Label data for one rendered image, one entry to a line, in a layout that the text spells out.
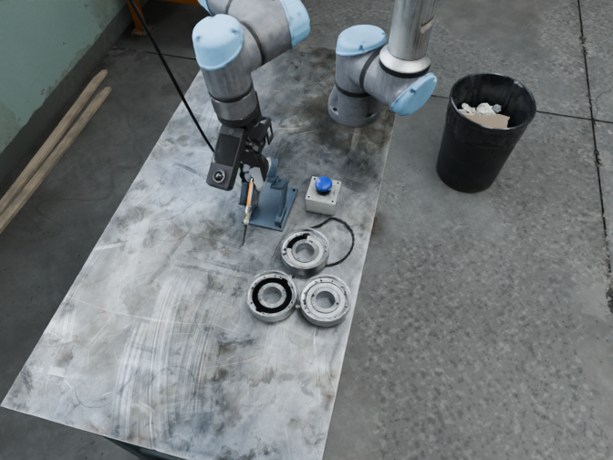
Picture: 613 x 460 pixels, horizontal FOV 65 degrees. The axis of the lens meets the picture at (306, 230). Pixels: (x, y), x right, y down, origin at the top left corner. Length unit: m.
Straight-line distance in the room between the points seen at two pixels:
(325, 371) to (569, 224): 1.62
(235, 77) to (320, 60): 0.79
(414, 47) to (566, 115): 1.83
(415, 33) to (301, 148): 0.40
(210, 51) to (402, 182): 1.64
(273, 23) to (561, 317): 1.63
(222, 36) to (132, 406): 0.67
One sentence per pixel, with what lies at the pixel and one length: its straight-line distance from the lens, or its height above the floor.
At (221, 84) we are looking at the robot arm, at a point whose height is 1.23.
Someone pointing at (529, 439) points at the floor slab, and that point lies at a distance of 1.88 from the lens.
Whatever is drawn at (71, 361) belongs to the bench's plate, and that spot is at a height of 0.80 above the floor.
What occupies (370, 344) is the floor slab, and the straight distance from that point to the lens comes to 1.84.
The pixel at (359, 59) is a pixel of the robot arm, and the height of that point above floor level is 1.00.
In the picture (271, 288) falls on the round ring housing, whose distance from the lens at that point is 1.01.
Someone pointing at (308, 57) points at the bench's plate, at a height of 0.80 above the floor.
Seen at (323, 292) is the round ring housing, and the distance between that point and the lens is 1.00.
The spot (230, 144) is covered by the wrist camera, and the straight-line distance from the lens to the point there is 0.86.
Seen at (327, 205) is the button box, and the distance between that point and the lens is 1.10.
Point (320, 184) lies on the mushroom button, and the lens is 1.09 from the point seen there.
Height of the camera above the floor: 1.71
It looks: 56 degrees down
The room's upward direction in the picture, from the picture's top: 1 degrees counter-clockwise
